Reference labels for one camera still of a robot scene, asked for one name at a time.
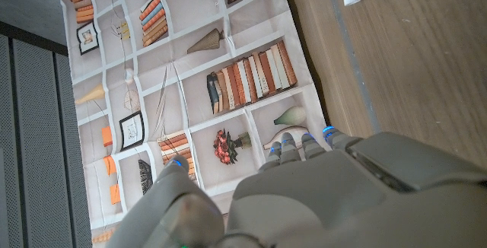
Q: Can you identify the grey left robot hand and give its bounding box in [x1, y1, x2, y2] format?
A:
[104, 126, 487, 248]

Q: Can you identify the dark perforated partition panel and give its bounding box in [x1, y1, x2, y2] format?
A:
[0, 21, 93, 248]

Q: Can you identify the printed bookshelf backdrop cloth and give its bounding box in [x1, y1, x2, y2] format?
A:
[59, 0, 333, 248]

